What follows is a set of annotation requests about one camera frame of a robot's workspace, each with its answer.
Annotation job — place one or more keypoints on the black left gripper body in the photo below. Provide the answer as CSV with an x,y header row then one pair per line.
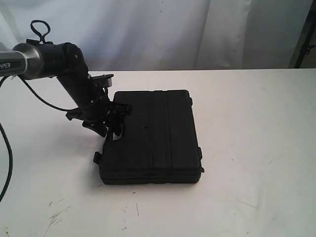
x,y
93,102

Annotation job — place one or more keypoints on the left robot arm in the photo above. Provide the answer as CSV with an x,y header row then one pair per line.
x,y
32,60

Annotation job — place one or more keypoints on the white backdrop cloth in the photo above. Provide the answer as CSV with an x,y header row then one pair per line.
x,y
139,35

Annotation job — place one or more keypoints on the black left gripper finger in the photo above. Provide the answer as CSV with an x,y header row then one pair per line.
x,y
98,127
115,127

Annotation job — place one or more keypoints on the black metal stand frame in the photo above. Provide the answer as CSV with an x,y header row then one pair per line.
x,y
308,32

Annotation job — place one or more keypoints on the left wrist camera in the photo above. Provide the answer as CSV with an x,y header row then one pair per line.
x,y
104,81

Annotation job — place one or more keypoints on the black plastic tool case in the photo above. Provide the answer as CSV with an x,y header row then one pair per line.
x,y
159,141

